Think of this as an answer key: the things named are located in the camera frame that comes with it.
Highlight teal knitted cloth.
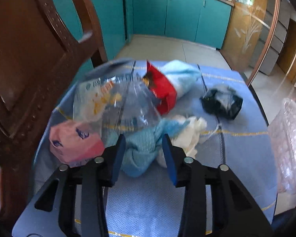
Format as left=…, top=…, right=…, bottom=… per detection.
left=103, top=118, right=191, bottom=178

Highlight white tissue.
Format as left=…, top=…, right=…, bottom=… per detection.
left=164, top=115, right=207, bottom=159

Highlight clear plastic snack bag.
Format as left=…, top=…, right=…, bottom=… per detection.
left=73, top=74, right=161, bottom=141

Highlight pink paper wrapper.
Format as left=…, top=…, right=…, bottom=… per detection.
left=49, top=120, right=105, bottom=167

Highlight red snack wrapper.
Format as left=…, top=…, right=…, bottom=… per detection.
left=142, top=60, right=177, bottom=115

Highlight black plastic bag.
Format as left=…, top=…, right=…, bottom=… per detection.
left=200, top=84, right=243, bottom=120

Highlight white plastic trash basket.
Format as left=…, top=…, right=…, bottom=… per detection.
left=268, top=98, right=296, bottom=194

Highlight teal lower kitchen cabinets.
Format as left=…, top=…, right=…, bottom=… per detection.
left=53, top=0, right=234, bottom=62

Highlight blue cloth on stool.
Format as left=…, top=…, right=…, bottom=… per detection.
left=25, top=60, right=277, bottom=236

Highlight carved wooden chair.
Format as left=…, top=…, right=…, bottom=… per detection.
left=0, top=0, right=107, bottom=224

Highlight brown wooden door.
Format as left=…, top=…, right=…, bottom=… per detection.
left=276, top=19, right=296, bottom=73

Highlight silver refrigerator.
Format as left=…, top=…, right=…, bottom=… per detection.
left=248, top=0, right=292, bottom=76

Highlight frosted glass sliding door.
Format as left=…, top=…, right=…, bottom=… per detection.
left=220, top=0, right=280, bottom=86

